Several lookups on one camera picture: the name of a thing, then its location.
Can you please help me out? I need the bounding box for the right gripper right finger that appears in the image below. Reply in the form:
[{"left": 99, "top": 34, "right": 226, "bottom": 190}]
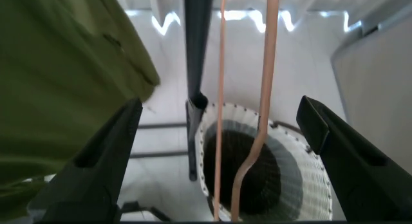
[{"left": 295, "top": 95, "right": 412, "bottom": 224}]

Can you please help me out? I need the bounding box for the black cable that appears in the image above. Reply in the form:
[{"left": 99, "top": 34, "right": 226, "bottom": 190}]
[{"left": 120, "top": 200, "right": 171, "bottom": 222}]

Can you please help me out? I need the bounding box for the black clothes rack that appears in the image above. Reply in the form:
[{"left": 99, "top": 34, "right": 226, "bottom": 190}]
[{"left": 128, "top": 0, "right": 215, "bottom": 182}]

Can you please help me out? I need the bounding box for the white curtain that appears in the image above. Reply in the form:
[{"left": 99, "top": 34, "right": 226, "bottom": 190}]
[{"left": 112, "top": 0, "right": 412, "bottom": 25}]

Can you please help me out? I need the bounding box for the white laundry basket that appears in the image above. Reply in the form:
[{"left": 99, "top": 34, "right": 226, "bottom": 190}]
[{"left": 194, "top": 102, "right": 333, "bottom": 222}]

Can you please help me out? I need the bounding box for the pink clothes hanger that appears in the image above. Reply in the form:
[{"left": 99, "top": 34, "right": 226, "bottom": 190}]
[{"left": 213, "top": 0, "right": 280, "bottom": 222}]

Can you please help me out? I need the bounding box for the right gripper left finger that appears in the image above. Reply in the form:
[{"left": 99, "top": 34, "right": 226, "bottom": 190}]
[{"left": 27, "top": 97, "right": 144, "bottom": 224}]

